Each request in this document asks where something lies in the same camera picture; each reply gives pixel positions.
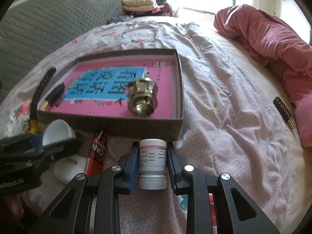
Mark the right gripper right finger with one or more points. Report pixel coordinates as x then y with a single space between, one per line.
216 204

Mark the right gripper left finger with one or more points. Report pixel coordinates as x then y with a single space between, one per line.
91 201

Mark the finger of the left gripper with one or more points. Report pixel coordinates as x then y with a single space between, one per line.
30 148

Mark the black yellow wrist watch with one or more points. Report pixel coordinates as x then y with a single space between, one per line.
33 121

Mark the white earbuds case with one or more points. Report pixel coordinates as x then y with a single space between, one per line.
66 169

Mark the small white pill bottle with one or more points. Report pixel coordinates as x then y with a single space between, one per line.
152 164

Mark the brass door knob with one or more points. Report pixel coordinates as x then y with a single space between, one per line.
142 96

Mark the grey cardboard box lid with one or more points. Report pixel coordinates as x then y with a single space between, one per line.
134 127

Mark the pink strawberry print bedsheet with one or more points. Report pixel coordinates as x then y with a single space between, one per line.
230 123

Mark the pink blue children's book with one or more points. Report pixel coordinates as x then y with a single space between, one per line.
97 87

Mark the black lettered flat tag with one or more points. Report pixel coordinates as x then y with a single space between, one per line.
285 113

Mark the grey quilted headboard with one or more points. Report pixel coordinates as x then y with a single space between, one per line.
34 29

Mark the dark blue patterned cloth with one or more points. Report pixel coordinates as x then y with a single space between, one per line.
124 18

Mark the pink red duvet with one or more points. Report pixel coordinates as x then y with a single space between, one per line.
273 43

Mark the folded clothes pile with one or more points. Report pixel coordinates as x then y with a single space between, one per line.
140 8

